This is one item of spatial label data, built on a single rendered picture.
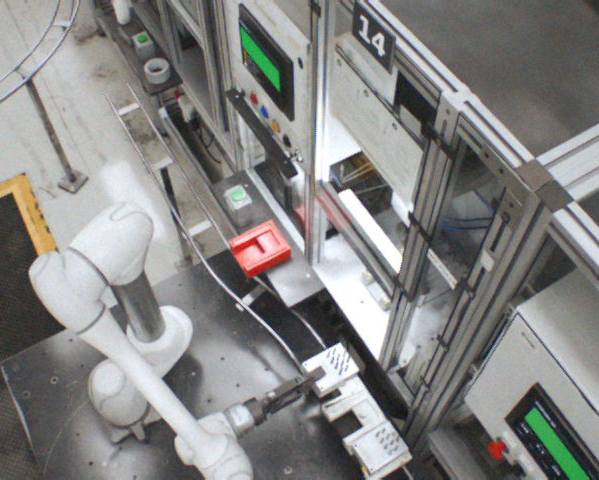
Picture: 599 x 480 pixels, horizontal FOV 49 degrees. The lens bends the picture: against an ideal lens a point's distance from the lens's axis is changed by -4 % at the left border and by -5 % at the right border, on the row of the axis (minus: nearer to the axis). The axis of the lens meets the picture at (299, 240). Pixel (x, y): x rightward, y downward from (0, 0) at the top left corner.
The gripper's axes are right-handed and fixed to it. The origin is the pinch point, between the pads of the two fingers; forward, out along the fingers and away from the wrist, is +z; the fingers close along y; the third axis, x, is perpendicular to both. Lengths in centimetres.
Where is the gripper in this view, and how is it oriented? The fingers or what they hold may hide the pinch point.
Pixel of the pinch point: (313, 379)
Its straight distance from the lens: 189.7
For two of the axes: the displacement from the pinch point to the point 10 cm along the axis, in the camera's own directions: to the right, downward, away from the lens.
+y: 0.0, -5.3, -8.5
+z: 8.6, -4.3, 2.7
